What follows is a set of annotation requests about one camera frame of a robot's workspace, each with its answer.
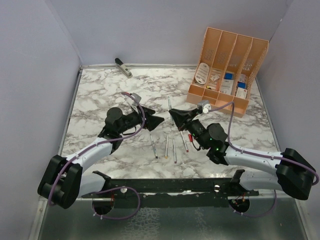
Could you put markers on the aluminium frame rail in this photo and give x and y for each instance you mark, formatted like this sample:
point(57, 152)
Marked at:
point(68, 199)

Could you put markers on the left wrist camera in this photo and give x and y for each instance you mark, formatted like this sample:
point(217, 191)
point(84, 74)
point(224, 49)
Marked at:
point(133, 100)

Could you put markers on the orange desk organizer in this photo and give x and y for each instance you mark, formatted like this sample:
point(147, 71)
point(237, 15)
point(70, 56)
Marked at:
point(234, 61)

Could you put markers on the red pen cap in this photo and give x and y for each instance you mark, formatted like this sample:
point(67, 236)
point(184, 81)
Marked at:
point(190, 137)

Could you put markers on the red tipped pen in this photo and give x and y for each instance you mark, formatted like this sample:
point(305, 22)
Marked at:
point(184, 142)

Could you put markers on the yellow pen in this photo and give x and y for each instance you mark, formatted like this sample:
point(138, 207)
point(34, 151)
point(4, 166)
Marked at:
point(166, 146)

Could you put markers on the purple tipped pen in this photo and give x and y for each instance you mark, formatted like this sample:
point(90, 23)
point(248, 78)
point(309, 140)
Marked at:
point(174, 151)

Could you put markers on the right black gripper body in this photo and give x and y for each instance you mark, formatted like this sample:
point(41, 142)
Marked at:
point(194, 127)

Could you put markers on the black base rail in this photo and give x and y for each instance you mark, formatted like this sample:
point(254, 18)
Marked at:
point(170, 185)

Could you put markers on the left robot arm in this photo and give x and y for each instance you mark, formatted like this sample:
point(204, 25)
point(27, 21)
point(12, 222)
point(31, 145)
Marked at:
point(62, 181)

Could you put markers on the black grey stapler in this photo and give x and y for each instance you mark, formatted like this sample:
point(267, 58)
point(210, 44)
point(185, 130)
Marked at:
point(123, 68)

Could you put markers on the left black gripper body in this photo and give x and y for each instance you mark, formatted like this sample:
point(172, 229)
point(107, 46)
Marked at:
point(132, 120)

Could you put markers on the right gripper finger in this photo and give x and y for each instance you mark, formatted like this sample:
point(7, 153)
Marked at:
point(179, 120)
point(178, 112)

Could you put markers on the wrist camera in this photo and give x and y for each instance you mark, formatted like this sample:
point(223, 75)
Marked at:
point(204, 107)
point(133, 100)

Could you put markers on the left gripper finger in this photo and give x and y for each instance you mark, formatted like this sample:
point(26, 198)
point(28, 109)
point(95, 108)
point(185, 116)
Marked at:
point(153, 121)
point(148, 111)

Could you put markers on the blue pen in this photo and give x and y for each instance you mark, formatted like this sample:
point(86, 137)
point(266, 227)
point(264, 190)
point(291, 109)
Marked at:
point(154, 147)

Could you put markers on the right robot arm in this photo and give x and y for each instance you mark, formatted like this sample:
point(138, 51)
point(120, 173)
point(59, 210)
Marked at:
point(285, 171)

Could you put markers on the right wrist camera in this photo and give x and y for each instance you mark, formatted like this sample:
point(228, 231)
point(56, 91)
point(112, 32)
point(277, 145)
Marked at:
point(204, 107)

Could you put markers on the white oval item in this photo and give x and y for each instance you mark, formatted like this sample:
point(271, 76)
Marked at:
point(202, 73)

